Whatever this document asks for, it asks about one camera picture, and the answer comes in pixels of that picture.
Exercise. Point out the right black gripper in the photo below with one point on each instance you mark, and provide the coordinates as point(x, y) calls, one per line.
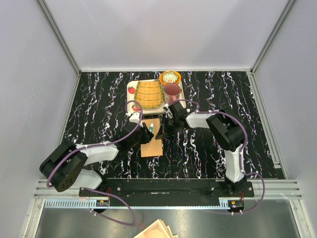
point(164, 132)

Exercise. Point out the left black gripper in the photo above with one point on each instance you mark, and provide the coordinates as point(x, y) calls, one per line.
point(147, 135)

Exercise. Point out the green white glue stick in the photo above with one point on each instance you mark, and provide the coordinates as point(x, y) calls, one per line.
point(151, 129)

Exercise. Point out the brown paper envelope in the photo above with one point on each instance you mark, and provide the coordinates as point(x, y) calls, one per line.
point(155, 147)

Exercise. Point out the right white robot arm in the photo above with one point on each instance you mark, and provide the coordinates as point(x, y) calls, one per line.
point(228, 131)

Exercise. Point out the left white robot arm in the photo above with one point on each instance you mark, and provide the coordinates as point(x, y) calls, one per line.
point(64, 167)

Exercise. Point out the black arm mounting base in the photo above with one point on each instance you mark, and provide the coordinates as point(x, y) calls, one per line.
point(212, 187)

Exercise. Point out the white strawberry tray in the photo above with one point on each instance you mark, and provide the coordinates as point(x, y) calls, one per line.
point(131, 88)

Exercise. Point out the yellow woven bamboo basket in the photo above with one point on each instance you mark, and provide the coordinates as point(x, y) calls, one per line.
point(149, 94)

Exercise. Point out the yellow patterned bowl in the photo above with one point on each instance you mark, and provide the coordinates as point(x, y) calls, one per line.
point(169, 77)

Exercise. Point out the stack of spare letters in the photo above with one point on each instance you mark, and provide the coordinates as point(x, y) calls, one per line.
point(157, 229)

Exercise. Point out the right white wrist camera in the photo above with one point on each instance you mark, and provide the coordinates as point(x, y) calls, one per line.
point(168, 113)

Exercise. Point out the slotted cable duct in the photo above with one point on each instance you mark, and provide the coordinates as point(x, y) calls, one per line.
point(145, 203)

